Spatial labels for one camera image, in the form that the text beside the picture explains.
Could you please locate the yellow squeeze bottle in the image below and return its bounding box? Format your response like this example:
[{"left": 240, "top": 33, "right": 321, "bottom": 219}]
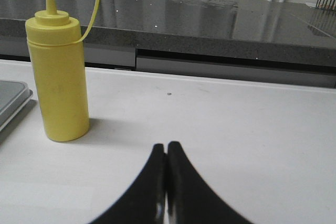
[{"left": 25, "top": 0, "right": 100, "bottom": 142}]

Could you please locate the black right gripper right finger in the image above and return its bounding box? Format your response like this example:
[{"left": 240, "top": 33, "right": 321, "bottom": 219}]
[{"left": 166, "top": 142, "right": 250, "bottom": 223}]

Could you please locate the grey stone counter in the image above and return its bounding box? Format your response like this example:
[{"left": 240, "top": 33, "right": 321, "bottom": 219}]
[{"left": 0, "top": 0, "right": 336, "bottom": 89}]

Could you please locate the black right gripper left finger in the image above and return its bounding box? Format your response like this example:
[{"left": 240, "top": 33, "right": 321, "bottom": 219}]
[{"left": 92, "top": 144, "right": 166, "bottom": 223}]

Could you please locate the silver digital kitchen scale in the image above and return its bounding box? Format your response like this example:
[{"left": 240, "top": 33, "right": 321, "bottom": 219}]
[{"left": 1, "top": 80, "right": 37, "bottom": 145}]

